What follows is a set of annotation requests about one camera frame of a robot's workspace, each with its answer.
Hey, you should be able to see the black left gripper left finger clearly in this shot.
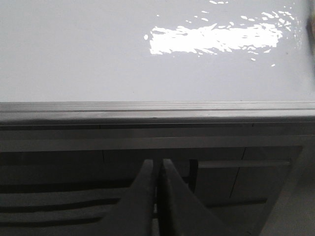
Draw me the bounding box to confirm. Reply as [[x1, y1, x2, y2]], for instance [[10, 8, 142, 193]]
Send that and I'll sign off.
[[88, 159, 156, 236]]

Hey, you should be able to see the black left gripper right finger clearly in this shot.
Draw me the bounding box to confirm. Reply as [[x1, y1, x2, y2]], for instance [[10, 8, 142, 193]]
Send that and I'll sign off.
[[158, 159, 236, 236]]

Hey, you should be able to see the grey metal pegboard cabinet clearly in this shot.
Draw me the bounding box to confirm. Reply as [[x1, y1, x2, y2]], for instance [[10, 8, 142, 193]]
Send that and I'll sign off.
[[0, 123, 315, 236]]

